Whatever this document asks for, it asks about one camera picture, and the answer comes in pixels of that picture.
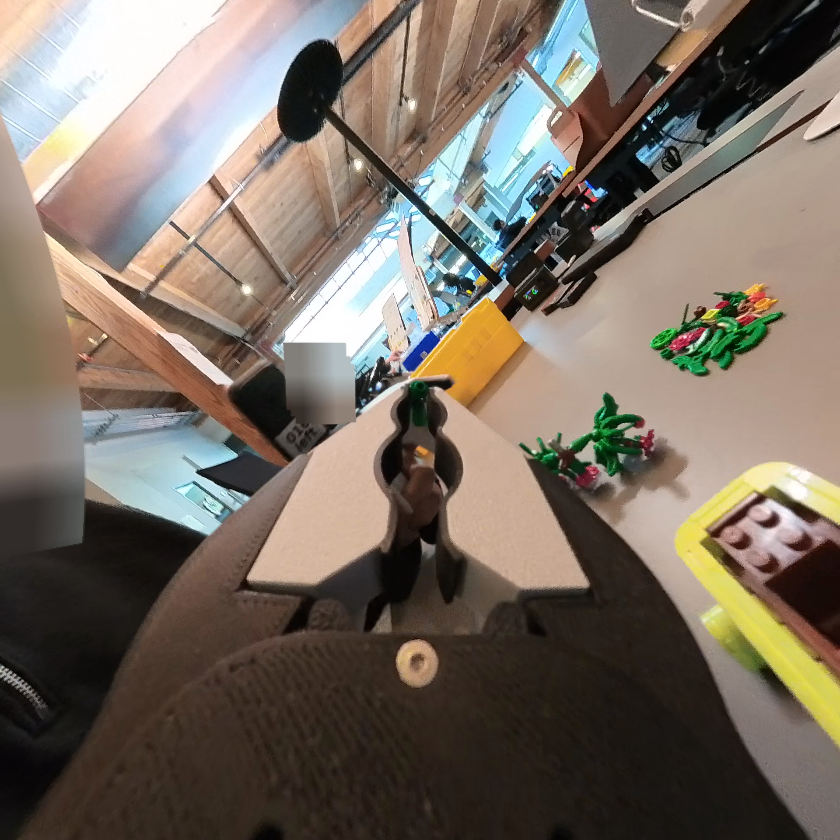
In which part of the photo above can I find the black charger case with display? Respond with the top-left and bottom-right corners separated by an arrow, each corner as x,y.
514,259 -> 559,311

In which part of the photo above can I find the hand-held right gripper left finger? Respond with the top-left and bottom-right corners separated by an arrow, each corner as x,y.
245,387 -> 413,631

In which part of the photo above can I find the black board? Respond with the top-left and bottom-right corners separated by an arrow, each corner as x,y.
584,0 -> 697,107

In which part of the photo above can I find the black flat box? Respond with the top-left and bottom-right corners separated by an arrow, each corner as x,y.
563,209 -> 654,284

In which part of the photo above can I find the black office chair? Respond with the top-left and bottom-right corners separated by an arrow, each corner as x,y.
197,453 -> 290,493

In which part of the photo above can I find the paper instruction booklet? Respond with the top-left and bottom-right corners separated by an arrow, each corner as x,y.
382,293 -> 408,355
397,217 -> 437,329

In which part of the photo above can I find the person's left hand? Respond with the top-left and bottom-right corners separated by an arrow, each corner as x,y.
399,453 -> 442,546

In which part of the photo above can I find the wooden background desk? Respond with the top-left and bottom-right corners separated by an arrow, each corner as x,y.
505,0 -> 756,263

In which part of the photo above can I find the green toy brick vine plant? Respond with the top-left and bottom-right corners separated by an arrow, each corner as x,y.
520,392 -> 657,493

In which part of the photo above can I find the desk cable cover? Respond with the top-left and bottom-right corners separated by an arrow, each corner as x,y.
640,88 -> 805,211

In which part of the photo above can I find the yellow plastic bin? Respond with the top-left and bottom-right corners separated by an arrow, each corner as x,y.
420,298 -> 526,406

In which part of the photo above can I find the white document stand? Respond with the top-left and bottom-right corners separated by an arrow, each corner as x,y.
630,0 -> 840,142

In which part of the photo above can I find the person's left forearm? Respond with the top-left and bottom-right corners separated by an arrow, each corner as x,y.
374,535 -> 424,631

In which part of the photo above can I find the paper notice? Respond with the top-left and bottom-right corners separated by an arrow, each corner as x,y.
157,331 -> 231,388

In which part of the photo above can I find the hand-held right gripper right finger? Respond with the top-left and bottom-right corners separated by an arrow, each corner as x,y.
432,390 -> 592,624

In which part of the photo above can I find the black pole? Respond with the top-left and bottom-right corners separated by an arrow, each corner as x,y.
277,39 -> 503,286

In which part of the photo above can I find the black open case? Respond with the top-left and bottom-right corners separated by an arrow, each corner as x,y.
558,200 -> 595,260

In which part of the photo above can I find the pile of small toy bricks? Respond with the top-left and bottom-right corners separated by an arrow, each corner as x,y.
650,283 -> 785,377

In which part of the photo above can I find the brown paper bag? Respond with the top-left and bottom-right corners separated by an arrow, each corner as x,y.
548,105 -> 585,165

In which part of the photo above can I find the blue plastic bin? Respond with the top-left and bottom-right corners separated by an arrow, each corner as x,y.
402,331 -> 439,371

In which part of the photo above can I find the lime green toy brick pot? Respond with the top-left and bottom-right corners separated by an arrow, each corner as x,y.
675,461 -> 840,749

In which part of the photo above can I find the wooden post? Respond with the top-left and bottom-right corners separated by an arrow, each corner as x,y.
46,236 -> 290,463

